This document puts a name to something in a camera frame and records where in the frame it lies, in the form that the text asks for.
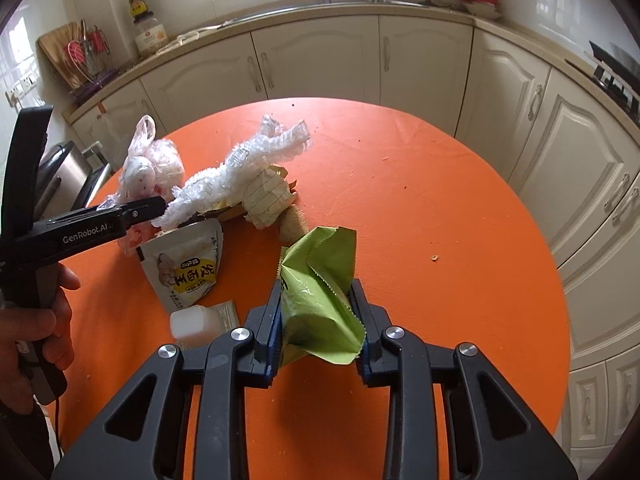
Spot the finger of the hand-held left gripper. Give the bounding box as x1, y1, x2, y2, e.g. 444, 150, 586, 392
97, 196, 168, 236

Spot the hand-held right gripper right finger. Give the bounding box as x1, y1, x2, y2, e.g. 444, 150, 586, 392
350, 278, 593, 480

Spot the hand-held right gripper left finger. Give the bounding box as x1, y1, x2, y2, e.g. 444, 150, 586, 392
50, 280, 286, 480

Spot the green wrapper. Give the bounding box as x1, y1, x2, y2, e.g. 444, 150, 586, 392
276, 226, 366, 368

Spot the black snack packet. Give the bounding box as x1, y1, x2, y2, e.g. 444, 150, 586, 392
170, 205, 246, 226

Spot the white elastic plastic cover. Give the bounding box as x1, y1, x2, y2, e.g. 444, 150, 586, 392
159, 114, 313, 228

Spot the person's left hand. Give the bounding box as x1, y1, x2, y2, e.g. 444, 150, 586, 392
0, 265, 82, 415

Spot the pink white plastic bag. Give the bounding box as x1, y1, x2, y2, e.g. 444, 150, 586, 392
102, 115, 185, 261

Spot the small white sachet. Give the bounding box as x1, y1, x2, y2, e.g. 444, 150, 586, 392
207, 300, 241, 333

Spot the white snack packet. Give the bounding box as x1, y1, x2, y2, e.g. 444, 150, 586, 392
137, 217, 224, 313

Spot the stainless steel appliance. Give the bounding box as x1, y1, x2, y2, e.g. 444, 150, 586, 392
35, 140, 113, 221

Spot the small white bottle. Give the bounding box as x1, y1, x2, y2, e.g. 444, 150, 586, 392
170, 305, 223, 351

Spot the ginger piece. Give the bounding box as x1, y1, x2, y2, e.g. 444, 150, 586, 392
277, 207, 311, 246

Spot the crumpled printed paper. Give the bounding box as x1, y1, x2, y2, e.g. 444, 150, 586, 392
242, 164, 296, 231

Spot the red kitchen utensil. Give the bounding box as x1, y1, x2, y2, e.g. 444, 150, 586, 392
67, 40, 98, 61

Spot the large clear jar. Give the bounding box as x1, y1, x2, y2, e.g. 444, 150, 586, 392
134, 15, 167, 58

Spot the white dishcloth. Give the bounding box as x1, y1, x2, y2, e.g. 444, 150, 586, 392
160, 30, 201, 53

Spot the wooden cutting board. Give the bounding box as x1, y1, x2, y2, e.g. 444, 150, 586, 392
37, 21, 83, 91

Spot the round orange table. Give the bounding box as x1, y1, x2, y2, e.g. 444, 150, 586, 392
67, 2, 640, 471

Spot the stainless steel sink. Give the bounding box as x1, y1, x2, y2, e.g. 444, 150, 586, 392
345, 0, 436, 8

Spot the stack of white bowls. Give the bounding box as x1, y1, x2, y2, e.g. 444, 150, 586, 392
462, 1, 503, 21

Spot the black gas stove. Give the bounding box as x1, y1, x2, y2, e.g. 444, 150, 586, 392
565, 55, 640, 126

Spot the black induction cooker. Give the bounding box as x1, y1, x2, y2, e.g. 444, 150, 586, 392
587, 41, 640, 86

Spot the wire dish rack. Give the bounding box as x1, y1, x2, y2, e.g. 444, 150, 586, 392
67, 20, 121, 103

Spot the white wall socket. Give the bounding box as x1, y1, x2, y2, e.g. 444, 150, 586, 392
5, 77, 38, 101

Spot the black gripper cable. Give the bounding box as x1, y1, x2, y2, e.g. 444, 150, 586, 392
50, 395, 66, 466

